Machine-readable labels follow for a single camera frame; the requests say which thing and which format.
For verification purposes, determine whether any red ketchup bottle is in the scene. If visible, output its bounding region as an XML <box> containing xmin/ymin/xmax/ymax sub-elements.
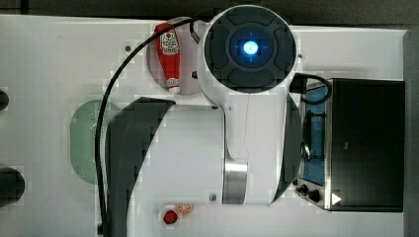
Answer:
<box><xmin>154</xmin><ymin>23</ymin><xmax>181</xmax><ymax>94</ymax></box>

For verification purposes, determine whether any orange slice toy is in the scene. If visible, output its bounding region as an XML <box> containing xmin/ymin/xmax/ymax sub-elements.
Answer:
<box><xmin>176</xmin><ymin>203</ymin><xmax>194</xmax><ymax>216</ymax></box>

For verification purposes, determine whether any black cylinder post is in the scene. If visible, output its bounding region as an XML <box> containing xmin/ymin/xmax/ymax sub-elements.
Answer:
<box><xmin>0</xmin><ymin>90</ymin><xmax>9</xmax><ymax>111</ymax></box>
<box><xmin>0</xmin><ymin>167</ymin><xmax>26</xmax><ymax>207</ymax></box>

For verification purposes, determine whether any black toaster oven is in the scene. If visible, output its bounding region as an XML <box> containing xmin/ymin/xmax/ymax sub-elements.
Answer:
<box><xmin>293</xmin><ymin>78</ymin><xmax>405</xmax><ymax>212</ymax></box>

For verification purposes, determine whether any red strawberry toy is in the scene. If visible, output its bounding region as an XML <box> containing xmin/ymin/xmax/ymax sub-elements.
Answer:
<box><xmin>163</xmin><ymin>209</ymin><xmax>178</xmax><ymax>225</ymax></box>

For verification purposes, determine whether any grey round plate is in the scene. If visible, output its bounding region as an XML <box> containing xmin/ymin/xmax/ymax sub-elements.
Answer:
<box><xmin>146</xmin><ymin>24</ymin><xmax>202</xmax><ymax>95</ymax></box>

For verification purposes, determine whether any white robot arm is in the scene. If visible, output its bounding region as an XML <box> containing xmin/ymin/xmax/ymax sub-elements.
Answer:
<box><xmin>106</xmin><ymin>5</ymin><xmax>300</xmax><ymax>237</ymax></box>

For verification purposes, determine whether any black cylinder post upper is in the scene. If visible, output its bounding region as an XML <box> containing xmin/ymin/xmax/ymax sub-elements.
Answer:
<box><xmin>0</xmin><ymin>90</ymin><xmax>9</xmax><ymax>111</ymax></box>

